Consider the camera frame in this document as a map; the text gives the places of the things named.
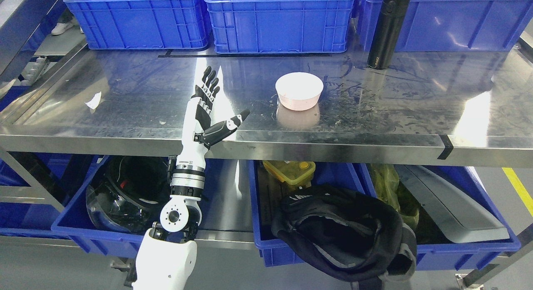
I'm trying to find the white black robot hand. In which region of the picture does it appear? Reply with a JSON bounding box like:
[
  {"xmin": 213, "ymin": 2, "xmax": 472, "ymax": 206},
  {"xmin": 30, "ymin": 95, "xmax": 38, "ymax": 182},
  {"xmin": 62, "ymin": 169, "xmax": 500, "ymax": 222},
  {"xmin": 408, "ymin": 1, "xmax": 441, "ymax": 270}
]
[{"xmin": 179, "ymin": 66, "xmax": 251, "ymax": 159}]

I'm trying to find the pink ikea bowl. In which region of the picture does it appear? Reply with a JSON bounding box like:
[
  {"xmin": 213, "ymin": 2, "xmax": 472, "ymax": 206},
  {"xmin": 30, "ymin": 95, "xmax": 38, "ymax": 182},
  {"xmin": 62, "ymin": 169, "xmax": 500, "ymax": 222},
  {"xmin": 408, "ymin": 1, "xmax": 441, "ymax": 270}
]
[{"xmin": 275, "ymin": 72, "xmax": 325, "ymax": 111}]

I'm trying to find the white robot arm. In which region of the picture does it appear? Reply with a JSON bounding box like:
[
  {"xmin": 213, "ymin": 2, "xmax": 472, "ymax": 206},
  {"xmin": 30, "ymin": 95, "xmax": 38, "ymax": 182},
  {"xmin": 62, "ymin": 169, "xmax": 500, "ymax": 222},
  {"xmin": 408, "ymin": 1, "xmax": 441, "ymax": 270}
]
[{"xmin": 132, "ymin": 154, "xmax": 206, "ymax": 290}]

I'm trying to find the blue bin top middle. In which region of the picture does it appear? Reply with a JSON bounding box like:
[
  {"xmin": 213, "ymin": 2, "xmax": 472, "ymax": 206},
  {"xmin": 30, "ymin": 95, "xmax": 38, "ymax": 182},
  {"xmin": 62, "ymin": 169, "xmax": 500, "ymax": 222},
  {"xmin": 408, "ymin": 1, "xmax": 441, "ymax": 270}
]
[{"xmin": 205, "ymin": 0, "xmax": 355, "ymax": 55}]

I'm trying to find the blue bin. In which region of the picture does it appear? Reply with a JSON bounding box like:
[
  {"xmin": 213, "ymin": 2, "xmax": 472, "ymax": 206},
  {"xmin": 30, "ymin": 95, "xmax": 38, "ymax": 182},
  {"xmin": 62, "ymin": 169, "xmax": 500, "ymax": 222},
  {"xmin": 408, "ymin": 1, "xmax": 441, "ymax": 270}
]
[
  {"xmin": 354, "ymin": 0, "xmax": 533, "ymax": 53},
  {"xmin": 205, "ymin": 0, "xmax": 355, "ymax": 55},
  {"xmin": 52, "ymin": 156, "xmax": 146, "ymax": 258},
  {"xmin": 64, "ymin": 0, "xmax": 211, "ymax": 50},
  {"xmin": 248, "ymin": 161, "xmax": 521, "ymax": 270}
]

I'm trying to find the black helmet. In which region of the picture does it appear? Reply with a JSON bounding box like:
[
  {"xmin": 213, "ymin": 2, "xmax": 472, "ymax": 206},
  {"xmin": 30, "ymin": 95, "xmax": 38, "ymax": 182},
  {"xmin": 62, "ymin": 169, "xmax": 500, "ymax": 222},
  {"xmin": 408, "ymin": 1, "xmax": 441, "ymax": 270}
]
[{"xmin": 85, "ymin": 156, "xmax": 170, "ymax": 235}]

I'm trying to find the yellow lidded container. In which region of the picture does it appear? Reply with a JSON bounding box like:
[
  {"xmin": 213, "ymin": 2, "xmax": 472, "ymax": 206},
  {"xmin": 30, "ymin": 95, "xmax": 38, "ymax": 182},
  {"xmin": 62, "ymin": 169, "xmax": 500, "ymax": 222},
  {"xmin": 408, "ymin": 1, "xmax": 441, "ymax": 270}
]
[{"xmin": 262, "ymin": 160, "xmax": 316, "ymax": 189}]

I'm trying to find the white paper scrap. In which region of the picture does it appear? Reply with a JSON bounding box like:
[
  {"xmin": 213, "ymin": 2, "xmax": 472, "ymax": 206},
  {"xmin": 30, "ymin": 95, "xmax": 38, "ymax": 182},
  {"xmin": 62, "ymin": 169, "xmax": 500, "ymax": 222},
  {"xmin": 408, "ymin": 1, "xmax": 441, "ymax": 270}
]
[{"xmin": 85, "ymin": 92, "xmax": 102, "ymax": 111}]

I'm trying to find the blue bin top left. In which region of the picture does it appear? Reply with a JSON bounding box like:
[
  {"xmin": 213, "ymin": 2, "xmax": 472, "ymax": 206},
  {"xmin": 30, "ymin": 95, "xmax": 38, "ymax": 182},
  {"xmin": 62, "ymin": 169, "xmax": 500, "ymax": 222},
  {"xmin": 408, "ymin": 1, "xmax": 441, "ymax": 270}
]
[{"xmin": 64, "ymin": 0, "xmax": 211, "ymax": 50}]

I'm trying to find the blue bin lower left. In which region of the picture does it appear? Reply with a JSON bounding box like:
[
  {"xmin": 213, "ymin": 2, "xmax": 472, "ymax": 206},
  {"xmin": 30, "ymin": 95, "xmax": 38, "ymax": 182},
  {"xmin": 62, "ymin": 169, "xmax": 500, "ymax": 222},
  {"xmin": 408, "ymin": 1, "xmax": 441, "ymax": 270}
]
[{"xmin": 52, "ymin": 156, "xmax": 146, "ymax": 258}]

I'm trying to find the black cloth bag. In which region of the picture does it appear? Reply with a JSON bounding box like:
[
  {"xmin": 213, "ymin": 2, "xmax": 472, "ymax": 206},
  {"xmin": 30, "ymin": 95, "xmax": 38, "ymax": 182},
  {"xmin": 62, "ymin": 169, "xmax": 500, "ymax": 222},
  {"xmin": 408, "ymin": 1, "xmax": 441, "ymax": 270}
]
[{"xmin": 271, "ymin": 184, "xmax": 417, "ymax": 290}]

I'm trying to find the white sneaker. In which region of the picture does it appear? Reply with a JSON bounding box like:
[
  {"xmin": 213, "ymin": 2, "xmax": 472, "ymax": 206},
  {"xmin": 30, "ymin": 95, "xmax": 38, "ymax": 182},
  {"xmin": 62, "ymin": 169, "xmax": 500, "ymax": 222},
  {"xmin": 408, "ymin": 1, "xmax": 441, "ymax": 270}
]
[{"xmin": 51, "ymin": 20, "xmax": 74, "ymax": 36}]

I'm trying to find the black thermos bottle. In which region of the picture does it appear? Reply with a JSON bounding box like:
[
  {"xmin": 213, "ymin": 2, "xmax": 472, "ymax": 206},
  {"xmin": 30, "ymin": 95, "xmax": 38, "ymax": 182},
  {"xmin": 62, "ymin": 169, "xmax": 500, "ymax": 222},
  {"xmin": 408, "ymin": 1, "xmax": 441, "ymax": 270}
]
[{"xmin": 368, "ymin": 0, "xmax": 411, "ymax": 69}]

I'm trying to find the blue bin top right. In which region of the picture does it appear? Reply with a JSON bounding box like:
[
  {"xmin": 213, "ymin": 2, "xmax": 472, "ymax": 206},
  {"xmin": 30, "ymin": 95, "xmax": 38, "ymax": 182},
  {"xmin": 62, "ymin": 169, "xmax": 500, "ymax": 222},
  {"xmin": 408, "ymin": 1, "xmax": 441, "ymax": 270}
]
[{"xmin": 354, "ymin": 0, "xmax": 533, "ymax": 53}]

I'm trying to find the blue bin lower right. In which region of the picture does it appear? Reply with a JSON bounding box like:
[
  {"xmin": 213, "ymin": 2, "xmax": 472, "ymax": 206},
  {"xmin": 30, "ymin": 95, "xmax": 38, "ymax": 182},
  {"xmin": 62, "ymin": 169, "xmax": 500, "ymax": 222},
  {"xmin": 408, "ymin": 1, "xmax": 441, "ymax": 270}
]
[{"xmin": 248, "ymin": 161, "xmax": 521, "ymax": 270}]

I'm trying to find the grey plastic panel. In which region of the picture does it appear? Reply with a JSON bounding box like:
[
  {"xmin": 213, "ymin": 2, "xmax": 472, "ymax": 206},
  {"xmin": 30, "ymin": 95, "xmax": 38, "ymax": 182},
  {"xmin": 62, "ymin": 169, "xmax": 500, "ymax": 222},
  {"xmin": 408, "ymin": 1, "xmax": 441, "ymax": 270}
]
[{"xmin": 394, "ymin": 164, "xmax": 510, "ymax": 244}]

